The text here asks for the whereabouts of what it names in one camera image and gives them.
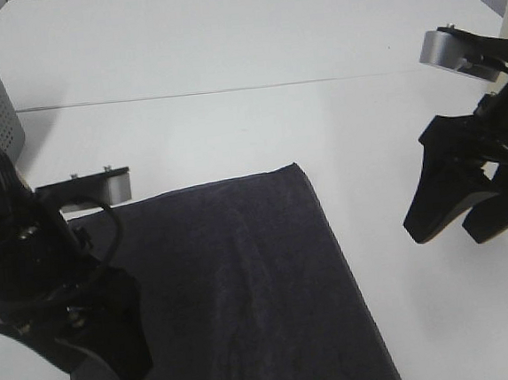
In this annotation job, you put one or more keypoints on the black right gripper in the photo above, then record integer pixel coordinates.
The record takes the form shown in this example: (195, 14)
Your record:
(455, 149)

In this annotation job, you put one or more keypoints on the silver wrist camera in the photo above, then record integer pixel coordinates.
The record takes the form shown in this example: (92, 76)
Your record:
(110, 187)
(460, 54)

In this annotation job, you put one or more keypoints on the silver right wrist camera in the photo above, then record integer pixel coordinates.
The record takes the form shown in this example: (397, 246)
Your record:
(460, 54)

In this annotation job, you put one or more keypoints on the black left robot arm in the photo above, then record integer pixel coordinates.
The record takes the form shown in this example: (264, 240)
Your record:
(67, 325)

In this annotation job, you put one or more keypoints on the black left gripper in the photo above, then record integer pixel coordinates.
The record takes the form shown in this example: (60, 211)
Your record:
(45, 265)

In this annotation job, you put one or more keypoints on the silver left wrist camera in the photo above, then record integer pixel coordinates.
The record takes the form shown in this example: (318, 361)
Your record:
(110, 187)

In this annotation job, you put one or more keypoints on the dark grey towel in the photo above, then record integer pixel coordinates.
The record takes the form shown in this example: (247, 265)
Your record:
(244, 279)

